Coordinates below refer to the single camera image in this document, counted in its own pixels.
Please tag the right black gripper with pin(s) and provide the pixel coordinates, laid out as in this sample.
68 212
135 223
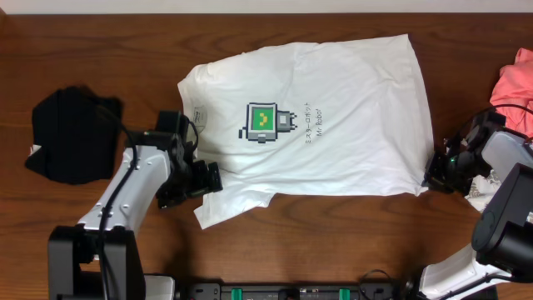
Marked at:
435 181

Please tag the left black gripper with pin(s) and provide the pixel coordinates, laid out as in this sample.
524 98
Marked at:
202 184

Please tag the white printed t-shirt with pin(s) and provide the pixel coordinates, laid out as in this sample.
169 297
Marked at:
321 119

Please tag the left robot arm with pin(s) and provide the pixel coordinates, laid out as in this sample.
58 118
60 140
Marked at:
98 258

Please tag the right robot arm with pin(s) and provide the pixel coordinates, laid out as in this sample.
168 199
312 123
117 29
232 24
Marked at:
500 250

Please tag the white fern-print garment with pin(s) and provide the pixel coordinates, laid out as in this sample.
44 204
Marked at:
483 190

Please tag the pink garment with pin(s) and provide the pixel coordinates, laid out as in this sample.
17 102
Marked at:
515 87

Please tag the folded black garment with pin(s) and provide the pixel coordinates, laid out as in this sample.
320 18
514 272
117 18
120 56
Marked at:
75 136

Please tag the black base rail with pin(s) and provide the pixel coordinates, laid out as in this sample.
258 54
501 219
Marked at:
375 285

